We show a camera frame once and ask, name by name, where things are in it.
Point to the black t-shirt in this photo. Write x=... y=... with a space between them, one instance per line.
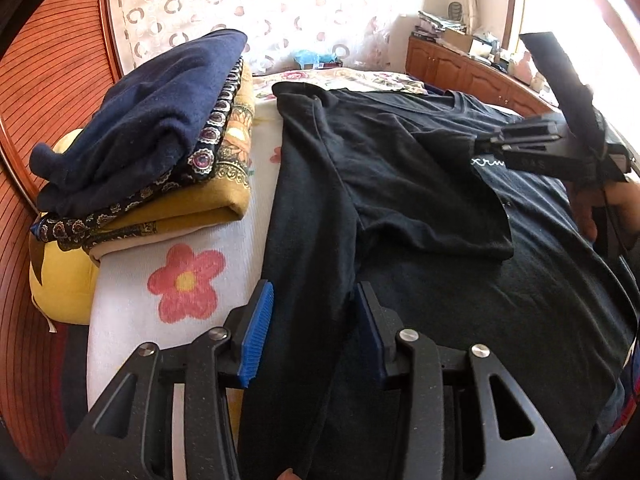
x=400 y=185

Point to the cardboard box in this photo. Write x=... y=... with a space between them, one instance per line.
x=457 y=39

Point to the reddish wooden slatted headboard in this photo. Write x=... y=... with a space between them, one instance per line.
x=45 y=60

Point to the person's right hand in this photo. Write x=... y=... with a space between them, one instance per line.
x=582 y=210

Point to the folded navy blue cloth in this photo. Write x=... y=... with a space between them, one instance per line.
x=150 y=120

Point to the blue plastic bag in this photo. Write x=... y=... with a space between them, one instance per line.
x=312 y=57

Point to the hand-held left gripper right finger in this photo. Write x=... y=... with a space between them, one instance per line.
x=370 y=330

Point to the wooden cabinet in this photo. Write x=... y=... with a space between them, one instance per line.
x=465 y=75

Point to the folded yellow patterned blanket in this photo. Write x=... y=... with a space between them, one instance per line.
x=200 y=210

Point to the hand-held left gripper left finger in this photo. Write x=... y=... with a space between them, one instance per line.
x=255 y=340

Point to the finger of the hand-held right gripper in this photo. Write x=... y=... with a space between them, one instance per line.
x=532 y=132
x=530 y=156

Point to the circle-patterned sheer curtain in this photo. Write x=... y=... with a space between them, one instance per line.
x=250 y=5

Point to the window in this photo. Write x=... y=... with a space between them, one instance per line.
x=575 y=0

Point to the yellow plush toy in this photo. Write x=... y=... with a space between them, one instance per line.
x=60 y=285

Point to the floral print quilt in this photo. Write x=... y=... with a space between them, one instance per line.
x=350 y=77

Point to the white pink-flower bed sheet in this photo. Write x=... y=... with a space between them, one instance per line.
x=140 y=350

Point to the stack of books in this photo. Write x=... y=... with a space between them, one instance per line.
x=435 y=22

